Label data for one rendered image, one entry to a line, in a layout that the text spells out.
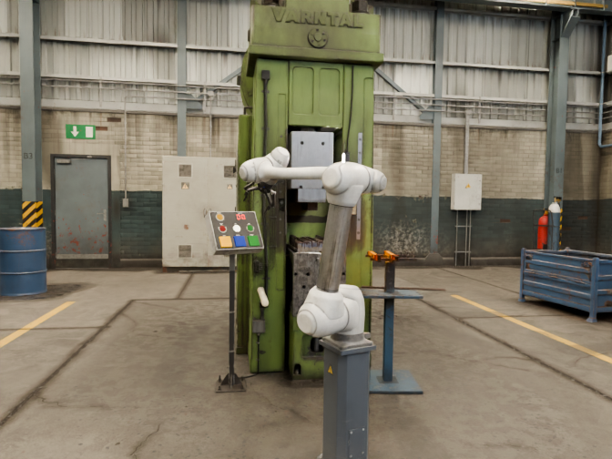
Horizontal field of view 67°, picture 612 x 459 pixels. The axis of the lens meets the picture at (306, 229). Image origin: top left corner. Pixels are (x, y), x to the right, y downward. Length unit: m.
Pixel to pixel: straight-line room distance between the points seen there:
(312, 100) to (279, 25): 0.56
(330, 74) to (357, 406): 2.33
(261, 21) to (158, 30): 6.57
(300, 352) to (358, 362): 1.20
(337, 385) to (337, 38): 2.43
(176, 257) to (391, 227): 4.35
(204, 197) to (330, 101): 5.35
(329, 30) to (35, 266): 5.13
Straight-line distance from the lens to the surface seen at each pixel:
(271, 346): 3.53
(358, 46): 3.63
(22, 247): 7.11
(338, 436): 2.31
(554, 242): 10.06
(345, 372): 2.19
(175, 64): 9.76
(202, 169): 8.58
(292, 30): 3.57
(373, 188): 2.00
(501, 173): 10.82
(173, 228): 8.63
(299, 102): 3.48
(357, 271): 3.52
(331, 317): 1.97
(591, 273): 6.03
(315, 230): 3.76
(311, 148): 3.28
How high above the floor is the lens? 1.25
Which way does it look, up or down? 3 degrees down
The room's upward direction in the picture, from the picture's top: 1 degrees clockwise
